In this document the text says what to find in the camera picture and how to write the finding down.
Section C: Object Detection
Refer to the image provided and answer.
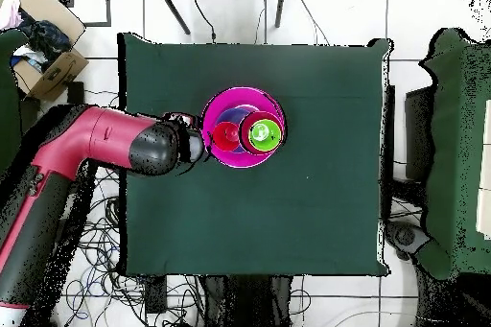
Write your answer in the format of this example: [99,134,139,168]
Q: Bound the red cup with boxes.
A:
[211,121,242,152]

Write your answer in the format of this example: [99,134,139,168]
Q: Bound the blue bowl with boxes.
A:
[216,105,254,154]

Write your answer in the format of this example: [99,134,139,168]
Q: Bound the small magenta bowl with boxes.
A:
[239,110,288,156]

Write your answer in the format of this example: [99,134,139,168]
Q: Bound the large pink bowl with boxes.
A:
[200,86,288,170]

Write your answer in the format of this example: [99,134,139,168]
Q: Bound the light green cup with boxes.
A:
[247,118,284,152]

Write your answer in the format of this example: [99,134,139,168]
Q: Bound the cardboard box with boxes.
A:
[10,0,90,103]

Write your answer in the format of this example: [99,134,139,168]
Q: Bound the dark green tablecloth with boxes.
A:
[116,32,393,278]

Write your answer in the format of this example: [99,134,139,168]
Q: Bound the dark blue clothing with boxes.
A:
[18,10,73,71]

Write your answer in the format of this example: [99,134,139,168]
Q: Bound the green cloth covered table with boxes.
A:
[0,29,29,175]
[419,28,491,280]

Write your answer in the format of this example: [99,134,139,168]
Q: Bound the black power box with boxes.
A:
[143,274,169,315]

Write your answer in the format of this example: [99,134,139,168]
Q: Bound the pink cloth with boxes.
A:
[0,0,24,32]

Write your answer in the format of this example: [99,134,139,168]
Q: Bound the dark grey chair base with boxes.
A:
[385,221,431,260]

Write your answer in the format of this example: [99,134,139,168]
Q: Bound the black power cable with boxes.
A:
[192,0,219,44]

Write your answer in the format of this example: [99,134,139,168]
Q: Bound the black stool frame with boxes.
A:
[16,81,87,132]

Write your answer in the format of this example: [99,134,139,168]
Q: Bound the tangle of black cables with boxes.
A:
[53,88,206,327]

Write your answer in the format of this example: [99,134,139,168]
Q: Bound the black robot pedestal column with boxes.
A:
[202,274,294,327]

